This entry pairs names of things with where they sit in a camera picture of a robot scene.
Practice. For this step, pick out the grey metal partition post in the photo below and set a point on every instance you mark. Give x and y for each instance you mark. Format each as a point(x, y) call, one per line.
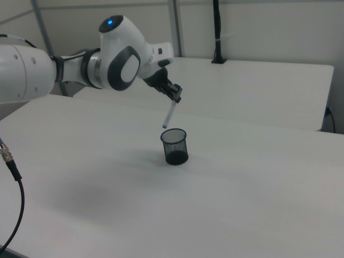
point(43, 27)
point(178, 27)

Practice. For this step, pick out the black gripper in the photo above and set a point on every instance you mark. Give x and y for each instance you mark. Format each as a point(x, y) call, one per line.
point(158, 79)

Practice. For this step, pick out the black mesh pen cup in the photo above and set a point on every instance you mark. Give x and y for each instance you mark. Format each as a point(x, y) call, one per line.
point(176, 158)

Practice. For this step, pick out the white table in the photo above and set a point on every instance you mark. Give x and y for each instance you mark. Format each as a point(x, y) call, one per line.
point(242, 88)

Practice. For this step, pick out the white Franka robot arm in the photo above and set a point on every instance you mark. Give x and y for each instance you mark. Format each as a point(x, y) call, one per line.
point(24, 72)

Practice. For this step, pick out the black pole with clamp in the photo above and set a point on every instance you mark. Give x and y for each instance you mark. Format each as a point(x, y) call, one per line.
point(217, 27)

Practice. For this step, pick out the white marker with blue cap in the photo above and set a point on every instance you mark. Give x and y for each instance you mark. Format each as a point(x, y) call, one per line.
point(169, 114)

